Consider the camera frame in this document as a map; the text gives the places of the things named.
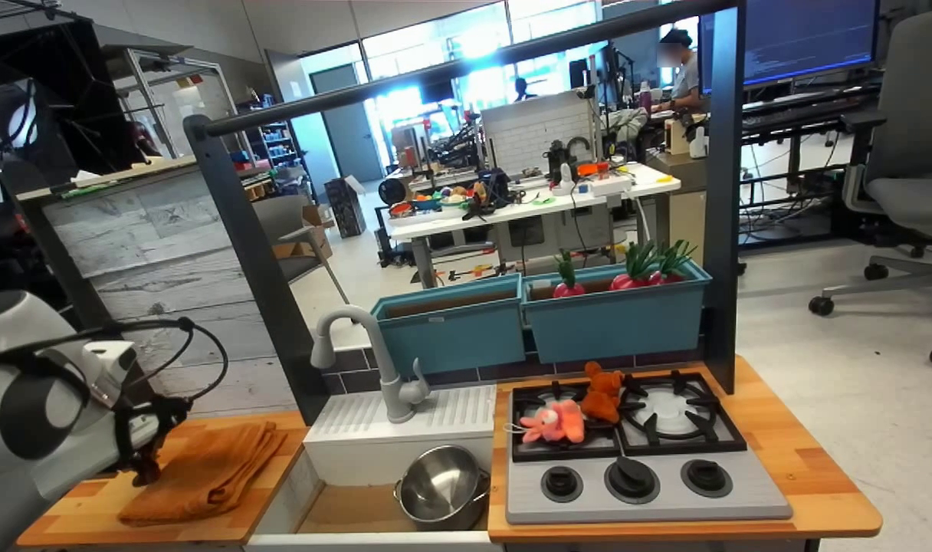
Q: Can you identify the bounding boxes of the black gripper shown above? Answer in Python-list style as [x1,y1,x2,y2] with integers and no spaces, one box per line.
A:
[111,389,195,491]

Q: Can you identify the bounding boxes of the orange terry towel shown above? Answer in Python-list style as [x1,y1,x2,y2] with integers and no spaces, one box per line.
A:
[116,421,290,529]

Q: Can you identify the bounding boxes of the orange plush toy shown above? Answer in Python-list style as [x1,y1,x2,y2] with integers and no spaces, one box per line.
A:
[576,359,629,425]

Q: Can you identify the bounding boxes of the stainless steel pot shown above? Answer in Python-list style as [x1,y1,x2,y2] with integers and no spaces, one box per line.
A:
[388,440,490,529]

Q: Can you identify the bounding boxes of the black stove knob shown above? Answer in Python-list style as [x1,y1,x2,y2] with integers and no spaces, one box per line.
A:
[600,455,662,505]
[678,455,737,501]
[538,460,584,502]

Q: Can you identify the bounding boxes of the red toy vegetable green leaves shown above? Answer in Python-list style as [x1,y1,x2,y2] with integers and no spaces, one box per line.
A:
[607,240,660,295]
[550,248,582,301]
[654,240,699,286]

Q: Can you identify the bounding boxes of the grey toy gas stove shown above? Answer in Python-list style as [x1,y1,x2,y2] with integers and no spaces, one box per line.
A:
[504,365,798,527]

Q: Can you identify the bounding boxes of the white kitchen sink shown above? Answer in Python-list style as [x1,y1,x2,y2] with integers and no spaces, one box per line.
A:
[248,384,500,552]

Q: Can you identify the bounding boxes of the grey wood backsplash panel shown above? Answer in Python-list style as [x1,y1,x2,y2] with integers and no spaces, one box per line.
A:
[44,165,321,417]

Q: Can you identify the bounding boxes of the grey kitchen faucet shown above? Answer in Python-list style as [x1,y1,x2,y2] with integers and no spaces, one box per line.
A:
[305,303,436,425]

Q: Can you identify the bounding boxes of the black trash bin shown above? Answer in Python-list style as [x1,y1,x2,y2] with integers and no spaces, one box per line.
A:
[321,174,371,240]

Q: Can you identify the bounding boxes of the teal plastic bin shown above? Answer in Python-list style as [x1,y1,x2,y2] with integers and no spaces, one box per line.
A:
[522,254,715,368]
[368,273,530,379]

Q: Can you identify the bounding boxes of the white work table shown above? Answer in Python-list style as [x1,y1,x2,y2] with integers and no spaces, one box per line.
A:
[386,154,687,291]

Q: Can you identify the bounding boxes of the cardboard box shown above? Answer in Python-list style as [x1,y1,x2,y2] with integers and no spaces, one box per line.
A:
[645,146,710,267]

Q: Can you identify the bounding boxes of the seated person in background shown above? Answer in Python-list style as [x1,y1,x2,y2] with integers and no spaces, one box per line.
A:
[654,24,707,106]

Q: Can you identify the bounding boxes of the black computer desk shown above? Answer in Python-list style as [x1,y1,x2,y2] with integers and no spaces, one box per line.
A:
[737,57,890,250]

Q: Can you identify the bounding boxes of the computer monitor blue screen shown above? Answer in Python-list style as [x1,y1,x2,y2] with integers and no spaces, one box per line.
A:
[740,0,887,90]

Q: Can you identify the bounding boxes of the grey office chair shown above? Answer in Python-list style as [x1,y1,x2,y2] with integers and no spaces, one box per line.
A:
[805,0,932,370]

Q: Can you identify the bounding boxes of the black slanted frame post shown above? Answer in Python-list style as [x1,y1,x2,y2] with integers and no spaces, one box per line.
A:
[16,193,116,335]

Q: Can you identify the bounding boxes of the black metal kitchen frame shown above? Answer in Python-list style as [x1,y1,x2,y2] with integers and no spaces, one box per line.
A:
[185,0,750,425]

